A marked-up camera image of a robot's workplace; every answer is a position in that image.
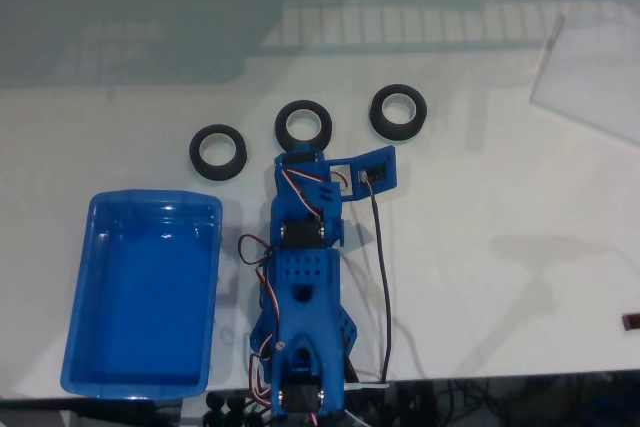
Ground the black tape roll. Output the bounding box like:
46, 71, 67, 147
188, 124, 249, 182
369, 84, 428, 142
273, 99, 334, 153

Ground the blue plastic bin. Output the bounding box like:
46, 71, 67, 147
59, 189, 225, 401

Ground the black clamp knob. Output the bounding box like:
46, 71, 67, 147
204, 393, 224, 427
224, 394, 247, 427

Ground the clear plastic panel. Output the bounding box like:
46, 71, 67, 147
529, 14, 640, 146

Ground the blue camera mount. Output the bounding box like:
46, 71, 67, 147
324, 145, 399, 202

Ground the black camera cable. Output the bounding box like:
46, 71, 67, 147
360, 174, 394, 391

